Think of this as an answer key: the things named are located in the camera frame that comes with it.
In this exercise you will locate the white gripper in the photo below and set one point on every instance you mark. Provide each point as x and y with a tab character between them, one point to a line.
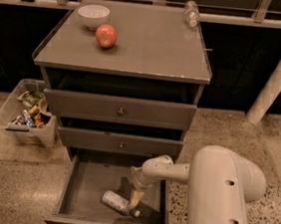
140	181

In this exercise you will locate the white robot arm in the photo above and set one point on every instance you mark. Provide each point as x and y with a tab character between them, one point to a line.
220	183

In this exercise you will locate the grey bottom drawer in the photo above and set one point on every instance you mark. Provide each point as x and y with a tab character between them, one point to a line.
94	173

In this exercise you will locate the grey drawer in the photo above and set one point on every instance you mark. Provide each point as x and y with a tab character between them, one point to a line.
116	142
120	110
94	173

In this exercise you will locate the grey middle drawer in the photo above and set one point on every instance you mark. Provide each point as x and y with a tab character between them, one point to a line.
116	142

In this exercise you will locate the grey drawer cabinet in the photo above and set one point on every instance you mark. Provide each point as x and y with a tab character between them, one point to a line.
156	57

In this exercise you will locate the grey top drawer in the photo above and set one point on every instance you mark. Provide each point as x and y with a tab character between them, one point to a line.
120	110

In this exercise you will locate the brown snack packet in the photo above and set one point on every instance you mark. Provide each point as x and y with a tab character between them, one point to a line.
41	120

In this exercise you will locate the clear plastic storage bin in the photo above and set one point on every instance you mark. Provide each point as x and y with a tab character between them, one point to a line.
26	134

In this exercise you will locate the blue snack packet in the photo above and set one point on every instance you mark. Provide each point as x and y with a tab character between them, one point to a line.
23	119

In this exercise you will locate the green snack bag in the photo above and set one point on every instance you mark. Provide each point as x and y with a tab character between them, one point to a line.
30	99

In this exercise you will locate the red apple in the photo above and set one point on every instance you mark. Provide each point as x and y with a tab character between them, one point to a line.
106	36

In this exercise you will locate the white bowl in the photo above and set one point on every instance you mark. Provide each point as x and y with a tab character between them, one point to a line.
93	16

